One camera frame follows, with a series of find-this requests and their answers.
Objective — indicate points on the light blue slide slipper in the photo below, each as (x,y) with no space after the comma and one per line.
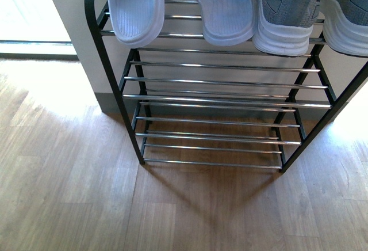
(227,22)

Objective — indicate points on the grey sneaker navy collar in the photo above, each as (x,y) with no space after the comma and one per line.
(284,26)

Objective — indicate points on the dark window frame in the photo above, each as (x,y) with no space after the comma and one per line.
(43,50)

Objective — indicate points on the black metal shoe rack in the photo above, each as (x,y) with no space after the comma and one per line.
(206,106)

